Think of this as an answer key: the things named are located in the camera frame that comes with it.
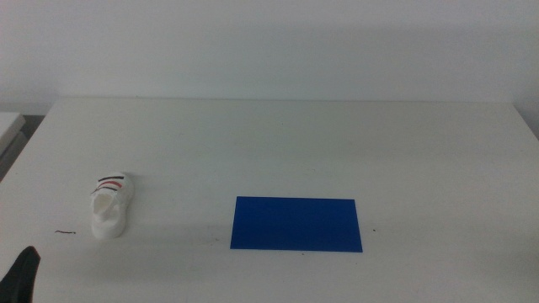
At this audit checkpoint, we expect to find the white side table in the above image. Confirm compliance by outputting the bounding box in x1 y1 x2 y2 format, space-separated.
0 112 27 157

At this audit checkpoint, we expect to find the blue rectangular mat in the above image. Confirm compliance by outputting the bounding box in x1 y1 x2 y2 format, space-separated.
229 195 364 253

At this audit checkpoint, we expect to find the white shoe with striped toe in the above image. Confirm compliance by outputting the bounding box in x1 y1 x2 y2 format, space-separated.
89 172 136 240

